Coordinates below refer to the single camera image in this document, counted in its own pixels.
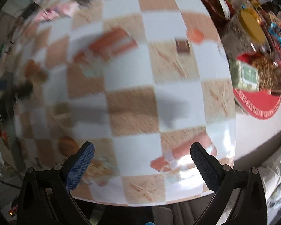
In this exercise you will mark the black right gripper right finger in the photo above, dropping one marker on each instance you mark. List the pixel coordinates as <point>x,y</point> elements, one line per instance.
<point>208,166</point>

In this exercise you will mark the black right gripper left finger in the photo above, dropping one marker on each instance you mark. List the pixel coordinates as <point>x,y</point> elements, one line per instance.
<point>77,164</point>

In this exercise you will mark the white patterned cushion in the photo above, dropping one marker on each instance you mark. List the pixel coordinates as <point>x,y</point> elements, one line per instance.
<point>270,172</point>

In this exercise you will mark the red round tray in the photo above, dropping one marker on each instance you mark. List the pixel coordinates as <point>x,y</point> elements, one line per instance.
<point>259,104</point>

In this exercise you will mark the green snack packet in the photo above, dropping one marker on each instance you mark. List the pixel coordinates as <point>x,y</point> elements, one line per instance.
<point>244,76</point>

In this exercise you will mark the bag of nuts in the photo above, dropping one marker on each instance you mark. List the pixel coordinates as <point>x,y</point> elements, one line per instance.
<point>269,75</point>

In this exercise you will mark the checkered table cloth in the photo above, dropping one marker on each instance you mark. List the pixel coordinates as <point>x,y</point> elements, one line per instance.
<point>140,79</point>

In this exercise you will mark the yellow lid jar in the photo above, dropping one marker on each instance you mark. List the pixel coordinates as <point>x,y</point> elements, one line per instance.
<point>251,23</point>

